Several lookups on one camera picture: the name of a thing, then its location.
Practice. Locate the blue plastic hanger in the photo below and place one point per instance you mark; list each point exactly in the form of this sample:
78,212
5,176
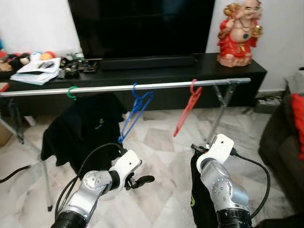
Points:
140,99

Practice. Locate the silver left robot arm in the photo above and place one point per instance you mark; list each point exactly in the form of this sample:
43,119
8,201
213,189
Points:
92,185

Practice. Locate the red plastic hanger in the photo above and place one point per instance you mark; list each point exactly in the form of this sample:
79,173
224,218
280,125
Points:
188,111

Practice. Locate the green hanger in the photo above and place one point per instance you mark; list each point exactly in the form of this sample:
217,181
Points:
68,93

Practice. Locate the black hanging garment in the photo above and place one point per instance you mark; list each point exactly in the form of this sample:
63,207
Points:
80,128

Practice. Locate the silver metal clothes rack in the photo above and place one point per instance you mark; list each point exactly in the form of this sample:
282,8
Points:
156,86

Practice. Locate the black soundbar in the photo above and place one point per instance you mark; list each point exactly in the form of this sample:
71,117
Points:
147,62

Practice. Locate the black electronic gadgets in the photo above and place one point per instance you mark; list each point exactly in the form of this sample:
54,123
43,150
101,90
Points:
71,71

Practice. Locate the black television console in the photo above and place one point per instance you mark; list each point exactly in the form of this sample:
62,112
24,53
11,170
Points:
213,71

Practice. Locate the red cushion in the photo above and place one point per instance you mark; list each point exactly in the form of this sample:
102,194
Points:
298,123

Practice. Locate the brown cardboard box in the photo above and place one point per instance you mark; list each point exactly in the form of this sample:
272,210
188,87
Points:
4,137

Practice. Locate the dark brown sofa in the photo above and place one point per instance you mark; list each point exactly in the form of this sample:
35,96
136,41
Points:
280,142

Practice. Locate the grey plastic box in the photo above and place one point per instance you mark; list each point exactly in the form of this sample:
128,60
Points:
268,105

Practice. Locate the white paper stack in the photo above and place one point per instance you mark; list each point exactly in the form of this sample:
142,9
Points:
38,69

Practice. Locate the orange ball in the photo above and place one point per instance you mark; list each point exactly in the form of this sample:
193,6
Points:
47,55

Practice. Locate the grey cloth covered side table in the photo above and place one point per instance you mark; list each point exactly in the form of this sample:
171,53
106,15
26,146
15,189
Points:
295,83

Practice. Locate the black flat television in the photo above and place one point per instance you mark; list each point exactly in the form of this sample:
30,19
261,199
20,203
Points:
142,26

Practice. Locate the black plush toy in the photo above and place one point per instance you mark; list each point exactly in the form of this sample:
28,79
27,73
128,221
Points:
19,59

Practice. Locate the red laughing Buddha statue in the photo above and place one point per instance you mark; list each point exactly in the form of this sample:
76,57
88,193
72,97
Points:
237,40

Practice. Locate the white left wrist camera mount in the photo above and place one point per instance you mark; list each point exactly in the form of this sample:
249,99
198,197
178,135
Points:
126,164

